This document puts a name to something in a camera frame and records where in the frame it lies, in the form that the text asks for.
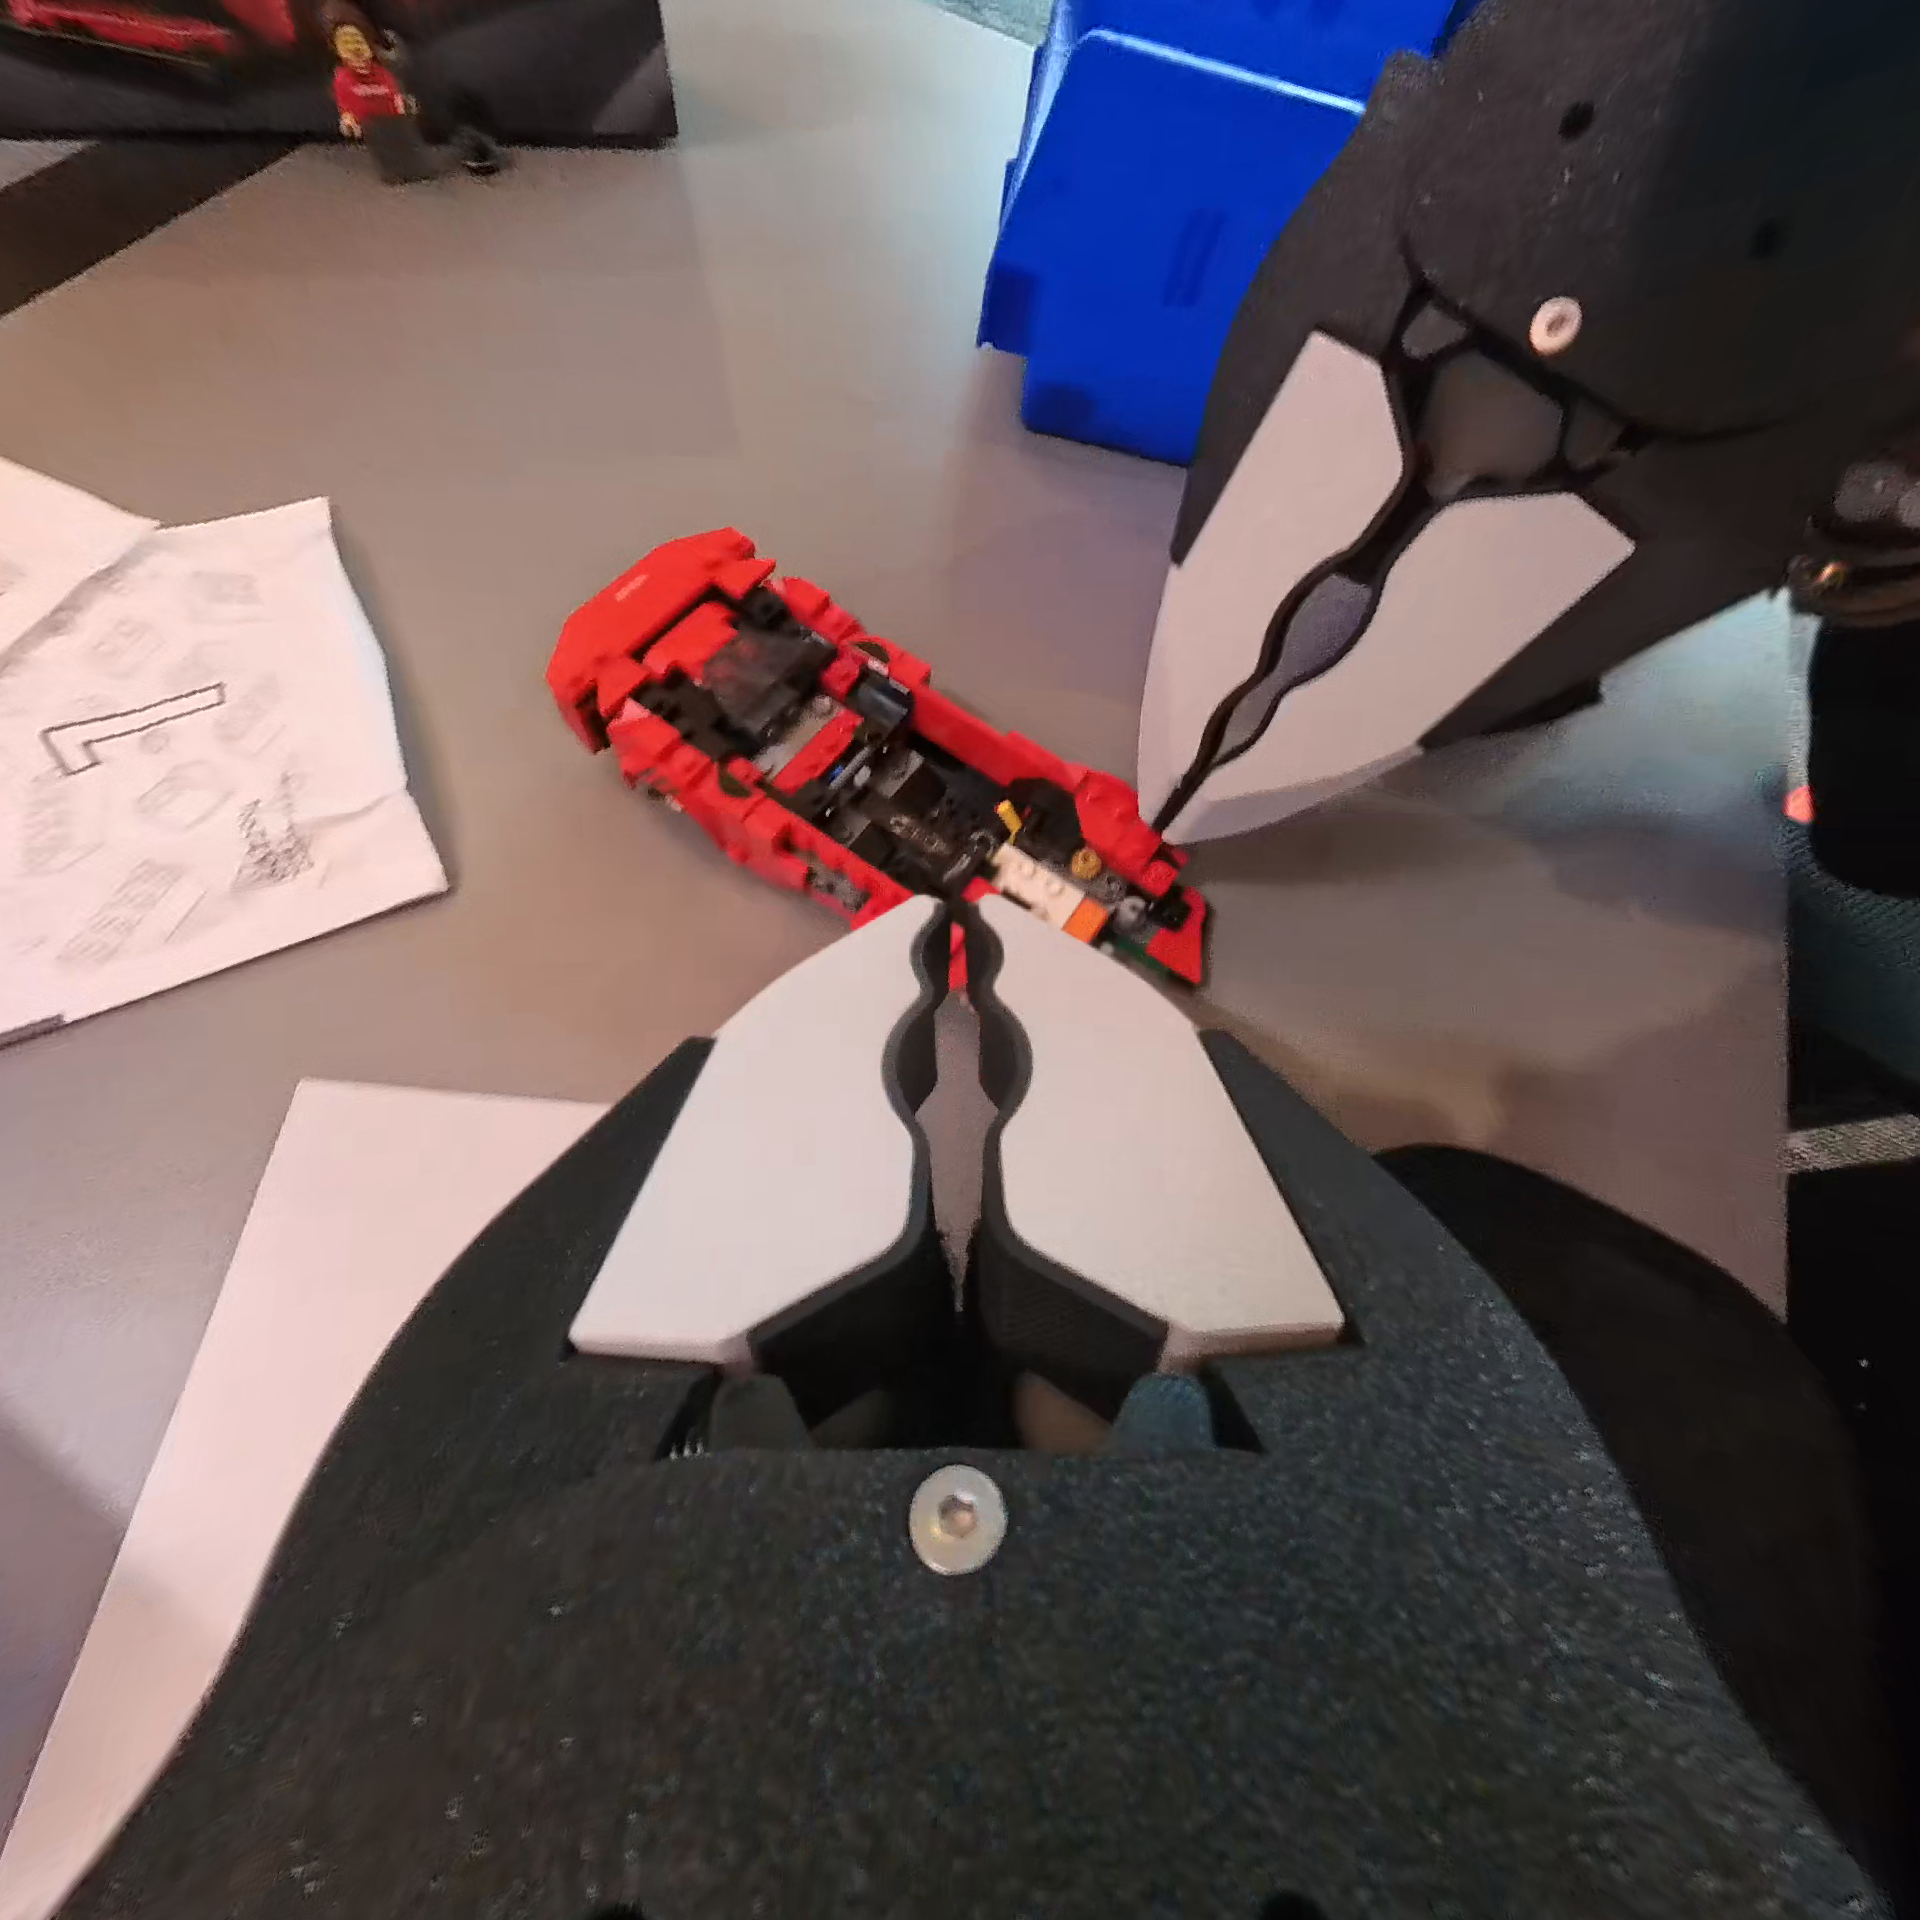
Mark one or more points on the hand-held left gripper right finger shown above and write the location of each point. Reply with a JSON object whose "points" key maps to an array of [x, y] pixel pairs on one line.
{"points": [[1142, 1170]]}

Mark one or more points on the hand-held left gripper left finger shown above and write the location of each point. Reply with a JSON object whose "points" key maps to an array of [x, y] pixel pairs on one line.
{"points": [[750, 1185]]}

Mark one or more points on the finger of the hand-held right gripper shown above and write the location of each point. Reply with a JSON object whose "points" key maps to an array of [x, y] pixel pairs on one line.
{"points": [[1277, 540], [1470, 628]]}

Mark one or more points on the white instruction booklet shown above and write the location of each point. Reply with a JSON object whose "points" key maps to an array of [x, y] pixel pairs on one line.
{"points": [[299, 1349]]}

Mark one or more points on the red toy brick car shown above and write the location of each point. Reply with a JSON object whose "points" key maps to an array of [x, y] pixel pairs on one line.
{"points": [[674, 661]]}

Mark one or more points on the blue plastic bin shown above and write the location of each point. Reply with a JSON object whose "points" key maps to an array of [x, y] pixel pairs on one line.
{"points": [[1277, 37], [1142, 225]]}

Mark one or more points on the white printed paper bag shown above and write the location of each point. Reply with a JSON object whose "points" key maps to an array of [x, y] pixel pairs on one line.
{"points": [[194, 721]]}

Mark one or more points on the torn white paper bag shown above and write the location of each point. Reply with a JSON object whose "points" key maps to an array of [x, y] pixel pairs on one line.
{"points": [[61, 556]]}

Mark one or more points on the toy brick minifigure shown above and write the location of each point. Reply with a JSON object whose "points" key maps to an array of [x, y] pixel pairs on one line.
{"points": [[368, 89]]}

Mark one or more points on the black toy set box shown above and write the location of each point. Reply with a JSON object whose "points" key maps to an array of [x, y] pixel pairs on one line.
{"points": [[149, 76]]}

